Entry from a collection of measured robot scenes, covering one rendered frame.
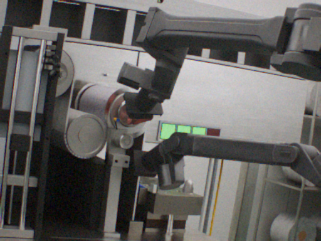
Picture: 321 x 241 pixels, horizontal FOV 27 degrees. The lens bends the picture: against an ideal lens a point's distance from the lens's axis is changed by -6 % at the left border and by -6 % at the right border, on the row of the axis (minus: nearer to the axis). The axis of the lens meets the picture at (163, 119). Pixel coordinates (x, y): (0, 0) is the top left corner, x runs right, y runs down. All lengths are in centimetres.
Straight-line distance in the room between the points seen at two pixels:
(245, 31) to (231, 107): 142
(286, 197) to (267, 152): 412
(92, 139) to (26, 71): 32
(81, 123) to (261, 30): 93
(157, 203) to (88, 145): 26
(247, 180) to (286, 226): 251
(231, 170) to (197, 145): 360
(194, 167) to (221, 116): 271
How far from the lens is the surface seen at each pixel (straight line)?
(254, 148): 166
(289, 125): 268
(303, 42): 102
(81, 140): 192
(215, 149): 174
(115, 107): 194
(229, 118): 252
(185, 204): 206
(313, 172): 154
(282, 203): 573
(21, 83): 175
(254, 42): 109
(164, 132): 239
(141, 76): 175
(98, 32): 235
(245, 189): 280
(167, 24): 124
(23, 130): 176
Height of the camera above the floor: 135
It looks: 3 degrees down
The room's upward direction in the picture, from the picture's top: 8 degrees clockwise
